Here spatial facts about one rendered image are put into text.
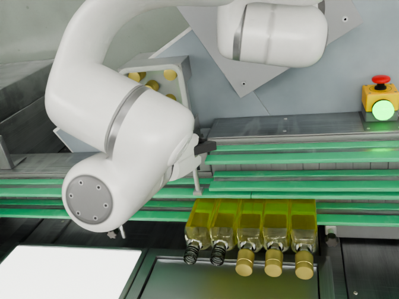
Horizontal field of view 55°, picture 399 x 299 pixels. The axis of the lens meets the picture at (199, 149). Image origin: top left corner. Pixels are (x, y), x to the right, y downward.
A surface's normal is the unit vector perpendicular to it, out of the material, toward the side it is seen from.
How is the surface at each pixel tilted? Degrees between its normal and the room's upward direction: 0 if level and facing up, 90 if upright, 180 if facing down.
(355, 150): 90
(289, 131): 90
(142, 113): 51
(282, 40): 5
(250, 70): 2
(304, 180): 90
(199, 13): 2
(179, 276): 90
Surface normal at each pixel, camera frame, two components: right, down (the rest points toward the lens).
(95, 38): 0.81, 0.55
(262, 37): -0.18, 0.36
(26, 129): 0.96, -0.03
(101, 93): 0.10, -0.40
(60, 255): -0.14, -0.88
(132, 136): -0.22, 0.15
